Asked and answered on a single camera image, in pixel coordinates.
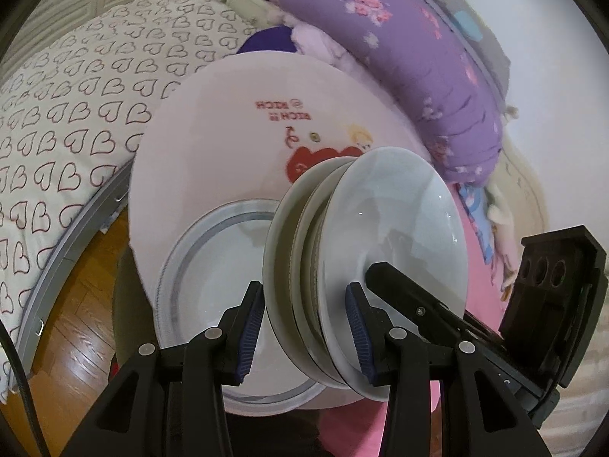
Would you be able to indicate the cream headboard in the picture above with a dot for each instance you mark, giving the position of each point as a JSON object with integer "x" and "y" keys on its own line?
{"x": 520, "y": 185}

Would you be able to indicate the blue cartoon pillow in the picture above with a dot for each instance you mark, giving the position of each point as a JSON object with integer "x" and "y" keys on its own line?
{"x": 476, "y": 205}

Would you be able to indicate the grey floral pillow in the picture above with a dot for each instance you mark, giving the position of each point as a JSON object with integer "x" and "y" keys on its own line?
{"x": 479, "y": 41}

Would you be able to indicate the large white bowl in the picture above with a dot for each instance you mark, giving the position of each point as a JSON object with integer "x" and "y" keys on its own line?
{"x": 390, "y": 214}

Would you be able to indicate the grey bed frame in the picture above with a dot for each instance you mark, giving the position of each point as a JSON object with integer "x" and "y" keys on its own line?
{"x": 96, "y": 216}

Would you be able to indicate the purple floral quilt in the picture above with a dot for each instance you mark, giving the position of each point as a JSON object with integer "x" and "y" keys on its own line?
{"x": 423, "y": 63}

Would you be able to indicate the small white bowl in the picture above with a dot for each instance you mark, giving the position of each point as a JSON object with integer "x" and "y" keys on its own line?
{"x": 281, "y": 274}
{"x": 303, "y": 279}

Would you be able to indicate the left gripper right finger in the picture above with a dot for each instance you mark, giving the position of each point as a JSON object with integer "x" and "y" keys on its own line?
{"x": 480, "y": 415}

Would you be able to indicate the cream plush toy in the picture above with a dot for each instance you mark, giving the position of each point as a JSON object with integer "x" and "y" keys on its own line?
{"x": 503, "y": 225}

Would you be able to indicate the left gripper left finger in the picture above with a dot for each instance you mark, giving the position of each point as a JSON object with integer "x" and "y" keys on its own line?
{"x": 170, "y": 402}

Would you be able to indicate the round pink table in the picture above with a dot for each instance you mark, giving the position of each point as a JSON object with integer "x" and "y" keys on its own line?
{"x": 246, "y": 127}

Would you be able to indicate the grey-rimmed white plate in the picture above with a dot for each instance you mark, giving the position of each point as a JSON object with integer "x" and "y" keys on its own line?
{"x": 208, "y": 271}

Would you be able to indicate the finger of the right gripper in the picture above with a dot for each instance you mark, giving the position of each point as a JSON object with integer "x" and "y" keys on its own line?
{"x": 435, "y": 322}

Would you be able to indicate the heart pattern mattress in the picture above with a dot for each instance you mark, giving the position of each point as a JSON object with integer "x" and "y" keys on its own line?
{"x": 73, "y": 114}

